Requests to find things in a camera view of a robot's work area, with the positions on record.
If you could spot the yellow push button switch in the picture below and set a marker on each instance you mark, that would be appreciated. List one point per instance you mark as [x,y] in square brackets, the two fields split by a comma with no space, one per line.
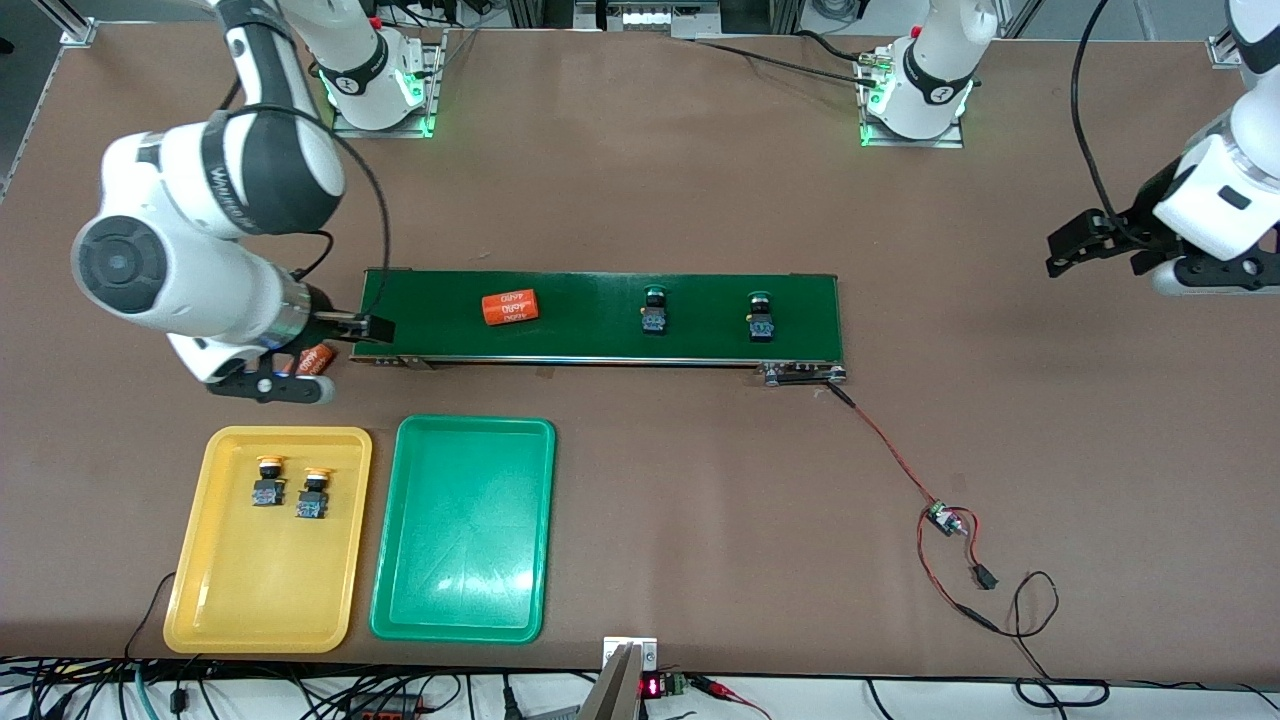
[268,492]
[313,505]

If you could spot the black red power strip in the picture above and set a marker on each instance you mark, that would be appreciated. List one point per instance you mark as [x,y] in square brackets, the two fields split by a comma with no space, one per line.
[385,712]

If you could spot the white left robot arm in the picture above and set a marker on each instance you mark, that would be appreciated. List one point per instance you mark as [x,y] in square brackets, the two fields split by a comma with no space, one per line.
[1220,190]

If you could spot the green push button switch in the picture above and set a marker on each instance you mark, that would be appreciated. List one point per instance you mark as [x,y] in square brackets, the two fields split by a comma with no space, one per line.
[762,325]
[654,320]

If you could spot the yellow plastic tray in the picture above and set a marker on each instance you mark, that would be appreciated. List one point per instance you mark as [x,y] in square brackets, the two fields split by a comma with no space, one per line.
[250,590]

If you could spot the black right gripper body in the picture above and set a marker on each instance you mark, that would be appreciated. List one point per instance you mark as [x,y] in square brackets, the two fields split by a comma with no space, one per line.
[323,322]

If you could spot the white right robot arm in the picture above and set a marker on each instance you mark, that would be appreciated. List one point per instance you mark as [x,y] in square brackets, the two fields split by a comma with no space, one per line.
[170,260]

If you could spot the green conveyor belt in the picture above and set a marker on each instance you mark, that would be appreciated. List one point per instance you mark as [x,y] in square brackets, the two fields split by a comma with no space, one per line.
[590,315]

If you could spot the green plastic tray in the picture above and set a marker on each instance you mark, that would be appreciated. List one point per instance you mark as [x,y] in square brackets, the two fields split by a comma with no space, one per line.
[465,530]

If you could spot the red digit display module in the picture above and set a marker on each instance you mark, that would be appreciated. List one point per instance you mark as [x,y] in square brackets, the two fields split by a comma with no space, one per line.
[652,686]

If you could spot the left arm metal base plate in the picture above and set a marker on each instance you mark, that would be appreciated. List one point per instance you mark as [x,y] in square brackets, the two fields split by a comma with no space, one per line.
[950,140]

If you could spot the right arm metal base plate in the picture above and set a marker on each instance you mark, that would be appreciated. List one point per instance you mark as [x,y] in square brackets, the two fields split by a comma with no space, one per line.
[435,90]

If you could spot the metal equipment rack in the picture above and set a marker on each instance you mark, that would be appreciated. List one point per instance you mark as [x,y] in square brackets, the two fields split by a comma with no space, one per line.
[650,18]

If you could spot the orange cylinder white 4680 print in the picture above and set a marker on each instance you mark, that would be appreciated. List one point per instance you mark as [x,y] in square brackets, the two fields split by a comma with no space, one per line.
[318,358]
[510,308]

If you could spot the small black plug connector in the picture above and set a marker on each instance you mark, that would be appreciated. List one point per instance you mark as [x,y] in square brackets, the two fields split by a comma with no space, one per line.
[986,577]

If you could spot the red alligator clip lead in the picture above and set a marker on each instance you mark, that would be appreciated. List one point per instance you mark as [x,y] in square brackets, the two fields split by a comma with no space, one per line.
[715,687]

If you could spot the small speed controller board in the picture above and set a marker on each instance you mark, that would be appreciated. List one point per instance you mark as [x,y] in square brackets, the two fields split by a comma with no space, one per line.
[940,518]

